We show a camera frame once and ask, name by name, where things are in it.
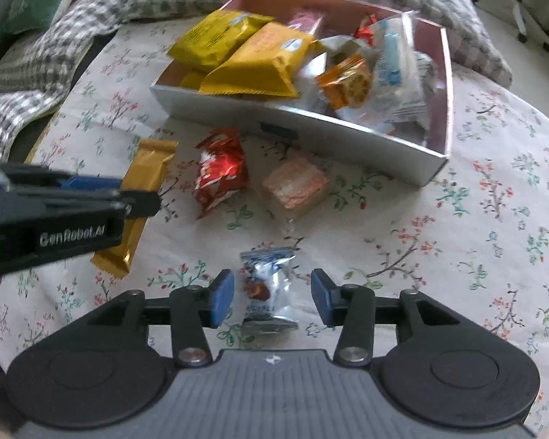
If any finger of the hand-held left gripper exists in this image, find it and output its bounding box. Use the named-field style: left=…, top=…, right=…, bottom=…
left=64, top=190, right=161, bottom=219
left=2, top=167, right=122, bottom=191

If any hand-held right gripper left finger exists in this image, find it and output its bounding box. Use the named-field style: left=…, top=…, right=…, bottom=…
left=86, top=269, right=235, bottom=367

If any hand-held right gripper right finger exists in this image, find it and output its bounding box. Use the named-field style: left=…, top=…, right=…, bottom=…
left=311, top=268, right=459, bottom=367

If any gold snack bar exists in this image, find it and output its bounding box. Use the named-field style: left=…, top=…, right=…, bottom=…
left=90, top=138, right=179, bottom=279

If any pink snack packet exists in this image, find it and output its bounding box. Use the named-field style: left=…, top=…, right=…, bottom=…
left=286, top=8, right=326, bottom=37

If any large red snack packet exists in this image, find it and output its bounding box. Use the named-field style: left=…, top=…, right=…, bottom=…
left=194, top=129, right=250, bottom=219

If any clear pink wafer packet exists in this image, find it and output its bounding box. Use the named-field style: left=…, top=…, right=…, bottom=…
left=261, top=153, right=331, bottom=220

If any mustard yellow snack packet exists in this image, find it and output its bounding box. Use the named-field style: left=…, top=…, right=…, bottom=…
left=167, top=9, right=275, bottom=73

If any orange yellow snack packet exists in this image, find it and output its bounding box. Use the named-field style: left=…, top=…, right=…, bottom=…
left=199, top=22, right=316, bottom=99

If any floral tablecloth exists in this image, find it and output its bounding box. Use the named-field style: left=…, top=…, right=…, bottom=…
left=0, top=18, right=549, bottom=435

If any orange white snack packet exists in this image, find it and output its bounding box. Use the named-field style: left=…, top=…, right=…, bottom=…
left=315, top=53, right=372, bottom=110

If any small red snack packet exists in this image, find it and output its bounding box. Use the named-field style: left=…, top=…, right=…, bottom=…
left=353, top=14, right=380, bottom=46

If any white office chair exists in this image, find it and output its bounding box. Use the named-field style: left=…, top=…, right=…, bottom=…
left=469, top=0, right=549, bottom=53

